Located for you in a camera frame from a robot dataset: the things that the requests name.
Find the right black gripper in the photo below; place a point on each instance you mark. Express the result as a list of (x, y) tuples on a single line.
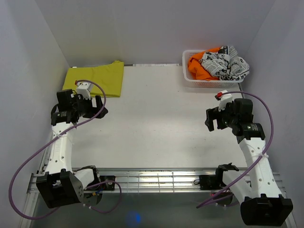
[(213, 114)]

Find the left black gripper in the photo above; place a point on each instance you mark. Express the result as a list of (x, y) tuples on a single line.
[(78, 98)]

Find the newspaper print trousers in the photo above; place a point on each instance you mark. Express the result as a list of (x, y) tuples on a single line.
[(225, 64)]

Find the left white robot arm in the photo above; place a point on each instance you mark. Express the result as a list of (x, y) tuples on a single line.
[(60, 186)]

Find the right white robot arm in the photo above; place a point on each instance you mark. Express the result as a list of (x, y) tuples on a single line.
[(261, 200)]

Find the folded yellow-green trousers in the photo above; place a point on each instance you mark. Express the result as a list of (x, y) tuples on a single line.
[(109, 77)]

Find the orange trousers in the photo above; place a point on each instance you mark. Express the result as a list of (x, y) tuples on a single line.
[(196, 69)]

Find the white plastic basket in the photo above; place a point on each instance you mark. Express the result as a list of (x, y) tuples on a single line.
[(190, 82)]

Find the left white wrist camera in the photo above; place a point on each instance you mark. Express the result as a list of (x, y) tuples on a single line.
[(84, 89)]

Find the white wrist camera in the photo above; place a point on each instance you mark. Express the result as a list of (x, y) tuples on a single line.
[(84, 89), (223, 97)]

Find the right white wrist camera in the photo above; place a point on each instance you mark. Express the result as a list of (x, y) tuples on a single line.
[(223, 97)]

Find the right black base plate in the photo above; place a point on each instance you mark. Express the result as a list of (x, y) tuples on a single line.
[(210, 182)]

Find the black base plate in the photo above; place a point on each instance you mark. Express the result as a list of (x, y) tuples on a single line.
[(102, 183), (210, 182)]

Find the aluminium rail frame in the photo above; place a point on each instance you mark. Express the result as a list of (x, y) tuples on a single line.
[(171, 178)]

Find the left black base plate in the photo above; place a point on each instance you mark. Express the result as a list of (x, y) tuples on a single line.
[(102, 183)]

